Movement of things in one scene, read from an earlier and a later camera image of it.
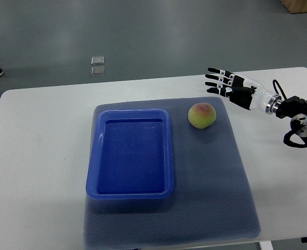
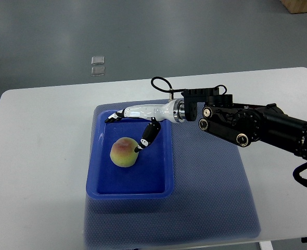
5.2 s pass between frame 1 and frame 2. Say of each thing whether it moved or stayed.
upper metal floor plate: stayed
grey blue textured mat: stayed
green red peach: moved
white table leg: stayed
